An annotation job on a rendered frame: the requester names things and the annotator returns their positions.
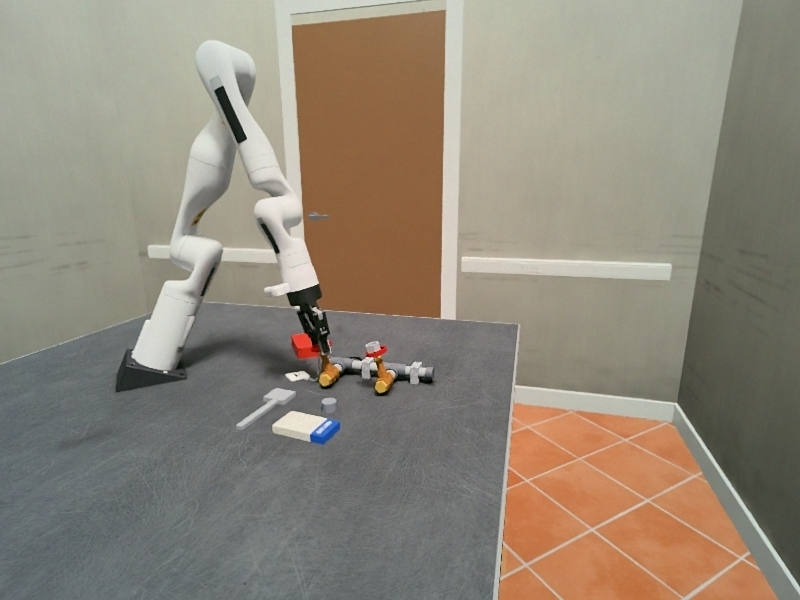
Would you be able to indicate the grey pipe tee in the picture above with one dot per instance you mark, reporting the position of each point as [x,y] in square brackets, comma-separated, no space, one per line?
[387,372]

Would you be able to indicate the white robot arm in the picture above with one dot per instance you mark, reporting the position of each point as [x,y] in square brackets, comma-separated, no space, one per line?
[221,67]

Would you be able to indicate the white tag on silver chain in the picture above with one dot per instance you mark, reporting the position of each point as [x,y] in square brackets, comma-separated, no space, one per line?
[303,374]

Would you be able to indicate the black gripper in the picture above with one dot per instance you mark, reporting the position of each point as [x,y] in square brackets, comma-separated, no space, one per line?
[311,314]

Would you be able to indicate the red flat rectangular pad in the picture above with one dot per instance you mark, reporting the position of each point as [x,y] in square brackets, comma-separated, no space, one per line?
[302,344]

